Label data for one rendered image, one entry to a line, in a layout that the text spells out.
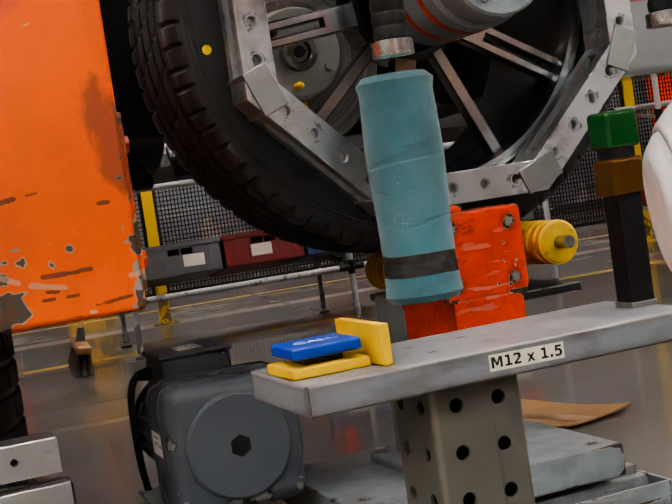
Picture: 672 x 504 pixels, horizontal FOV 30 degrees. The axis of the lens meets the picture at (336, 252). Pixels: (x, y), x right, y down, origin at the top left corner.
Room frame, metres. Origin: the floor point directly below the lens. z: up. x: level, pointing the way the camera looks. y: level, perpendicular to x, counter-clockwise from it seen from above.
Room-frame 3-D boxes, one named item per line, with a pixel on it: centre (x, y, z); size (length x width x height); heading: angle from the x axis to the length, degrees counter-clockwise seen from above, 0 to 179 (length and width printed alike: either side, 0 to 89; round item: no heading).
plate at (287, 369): (1.21, 0.03, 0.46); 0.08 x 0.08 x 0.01; 20
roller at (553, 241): (1.72, -0.24, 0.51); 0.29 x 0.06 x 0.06; 20
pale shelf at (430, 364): (1.27, -0.13, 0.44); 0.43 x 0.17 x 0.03; 110
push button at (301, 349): (1.21, 0.03, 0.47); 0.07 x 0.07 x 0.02; 20
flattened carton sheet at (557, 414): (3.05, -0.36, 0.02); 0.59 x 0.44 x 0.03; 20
